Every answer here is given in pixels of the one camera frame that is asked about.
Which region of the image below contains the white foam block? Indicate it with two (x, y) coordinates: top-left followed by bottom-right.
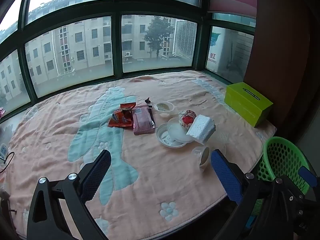
(186, 114), (216, 145)

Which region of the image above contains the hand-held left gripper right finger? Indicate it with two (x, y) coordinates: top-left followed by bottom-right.
(211, 149), (294, 240)

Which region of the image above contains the white round plastic lid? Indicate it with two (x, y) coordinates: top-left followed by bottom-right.
(156, 123), (193, 148)

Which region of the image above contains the brown wooden panel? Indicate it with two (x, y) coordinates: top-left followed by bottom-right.
(244, 0), (313, 128)

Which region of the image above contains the green cardboard box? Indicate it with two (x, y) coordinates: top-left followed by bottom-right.
(224, 82), (274, 128)

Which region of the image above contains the orange snack wrapper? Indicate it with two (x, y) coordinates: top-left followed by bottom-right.
(108, 102), (137, 128)

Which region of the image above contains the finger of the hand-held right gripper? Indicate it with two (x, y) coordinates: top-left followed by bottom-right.
(285, 166), (318, 205)

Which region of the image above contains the white louvred panel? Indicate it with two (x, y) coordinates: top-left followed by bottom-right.
(172, 19), (197, 60)

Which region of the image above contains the clear plastic jelly cup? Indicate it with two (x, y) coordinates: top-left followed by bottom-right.
(191, 146), (213, 172)

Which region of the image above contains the pink foil packet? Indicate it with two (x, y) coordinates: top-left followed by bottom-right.
(132, 106), (155, 135)

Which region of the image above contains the pink printed blanket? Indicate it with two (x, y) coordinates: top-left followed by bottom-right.
(5, 70), (277, 239)

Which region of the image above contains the green plastic mesh basket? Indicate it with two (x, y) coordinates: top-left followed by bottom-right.
(250, 136), (312, 217)

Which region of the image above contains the dark green window frame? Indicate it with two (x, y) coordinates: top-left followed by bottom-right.
(0, 0), (257, 120)

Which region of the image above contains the small clear cup with residue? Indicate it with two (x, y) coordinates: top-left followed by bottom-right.
(153, 101), (175, 118)

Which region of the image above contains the red white wrapper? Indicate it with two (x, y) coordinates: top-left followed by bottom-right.
(178, 109), (198, 128)

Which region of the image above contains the large clear round lid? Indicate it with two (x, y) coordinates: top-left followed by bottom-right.
(167, 117), (195, 144)

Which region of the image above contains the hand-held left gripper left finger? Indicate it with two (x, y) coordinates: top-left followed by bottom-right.
(26, 149), (112, 240)

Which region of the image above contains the white power strip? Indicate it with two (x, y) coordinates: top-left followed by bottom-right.
(0, 143), (9, 164)

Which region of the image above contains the black cable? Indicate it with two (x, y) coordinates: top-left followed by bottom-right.
(0, 151), (15, 173)

